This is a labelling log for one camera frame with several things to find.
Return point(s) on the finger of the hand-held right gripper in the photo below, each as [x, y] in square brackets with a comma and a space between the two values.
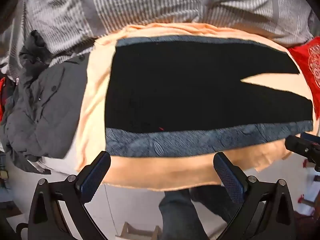
[296, 145]

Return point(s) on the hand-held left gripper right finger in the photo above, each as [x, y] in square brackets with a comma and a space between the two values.
[230, 178]

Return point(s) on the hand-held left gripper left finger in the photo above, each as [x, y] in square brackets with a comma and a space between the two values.
[95, 176]

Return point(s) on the black pants with blue trim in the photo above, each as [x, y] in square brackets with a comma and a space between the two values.
[190, 92]

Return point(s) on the person's legs in dark jeans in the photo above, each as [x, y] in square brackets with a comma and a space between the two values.
[182, 210]

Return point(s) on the peach bed sheet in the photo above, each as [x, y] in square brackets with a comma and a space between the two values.
[155, 172]

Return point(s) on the wooden stool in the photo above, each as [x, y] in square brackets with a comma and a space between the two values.
[140, 231]

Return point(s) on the red patterned cloth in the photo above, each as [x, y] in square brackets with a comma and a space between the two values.
[2, 97]
[308, 62]

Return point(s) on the grey jacket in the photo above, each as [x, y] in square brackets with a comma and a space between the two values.
[42, 110]

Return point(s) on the grey white striped duvet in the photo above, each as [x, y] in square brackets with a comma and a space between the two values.
[150, 2]

